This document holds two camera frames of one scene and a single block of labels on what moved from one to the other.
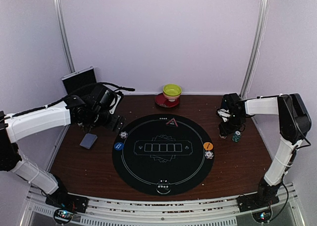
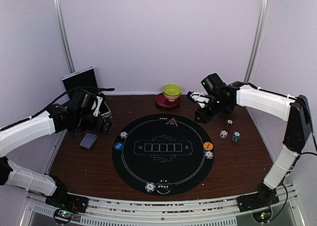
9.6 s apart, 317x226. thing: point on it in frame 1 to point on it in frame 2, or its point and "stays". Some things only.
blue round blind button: (119, 146) stays
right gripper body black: (235, 123) to (216, 106)
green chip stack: (237, 136) stays
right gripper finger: (224, 133) to (199, 117)
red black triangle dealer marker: (172, 122) stays
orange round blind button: (208, 146) stays
